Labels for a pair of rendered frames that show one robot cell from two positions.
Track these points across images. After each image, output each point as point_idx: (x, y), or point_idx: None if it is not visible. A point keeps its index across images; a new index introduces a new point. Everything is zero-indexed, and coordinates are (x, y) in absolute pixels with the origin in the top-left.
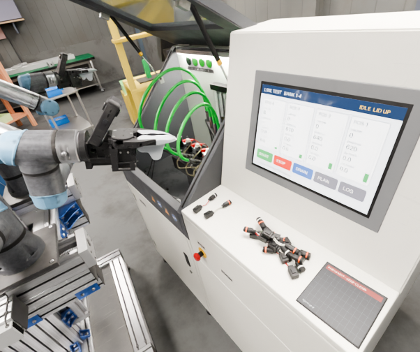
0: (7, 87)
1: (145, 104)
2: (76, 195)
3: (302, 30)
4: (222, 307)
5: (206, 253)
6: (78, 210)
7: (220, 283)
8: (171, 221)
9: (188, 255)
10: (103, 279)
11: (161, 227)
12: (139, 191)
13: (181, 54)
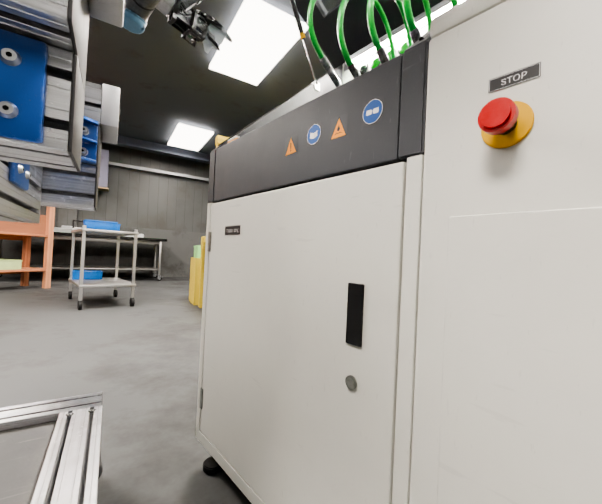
0: None
1: (286, 100)
2: (107, 114)
3: None
4: (552, 497)
5: (546, 89)
6: (89, 150)
7: None
8: (342, 162)
9: (377, 271)
10: (75, 154)
11: (271, 263)
12: (239, 188)
13: (355, 58)
